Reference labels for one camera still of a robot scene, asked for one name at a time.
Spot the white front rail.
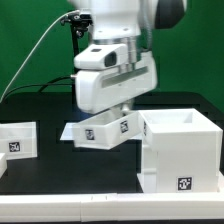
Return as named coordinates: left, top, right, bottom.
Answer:
left=0, top=192, right=224, bottom=222

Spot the black cable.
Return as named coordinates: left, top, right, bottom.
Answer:
left=1, top=75, right=78, bottom=99

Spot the white drawer box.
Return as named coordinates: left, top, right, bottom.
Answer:
left=72, top=110, right=140, bottom=150
left=0, top=122, right=38, bottom=160

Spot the white cable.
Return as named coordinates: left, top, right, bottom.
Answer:
left=0, top=9, right=81, bottom=103

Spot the white left rail piece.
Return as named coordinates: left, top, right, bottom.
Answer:
left=0, top=153, right=7, bottom=178

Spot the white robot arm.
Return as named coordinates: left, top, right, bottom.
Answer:
left=69, top=0, right=187, bottom=114

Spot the black camera stand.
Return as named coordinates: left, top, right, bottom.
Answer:
left=60, top=12, right=92, bottom=57

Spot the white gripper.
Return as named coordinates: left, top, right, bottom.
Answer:
left=74, top=44, right=157, bottom=116

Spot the large white drawer cabinet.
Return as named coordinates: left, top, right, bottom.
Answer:
left=138, top=109, right=223, bottom=193

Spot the white marker sheet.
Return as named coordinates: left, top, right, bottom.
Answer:
left=60, top=122, right=75, bottom=141

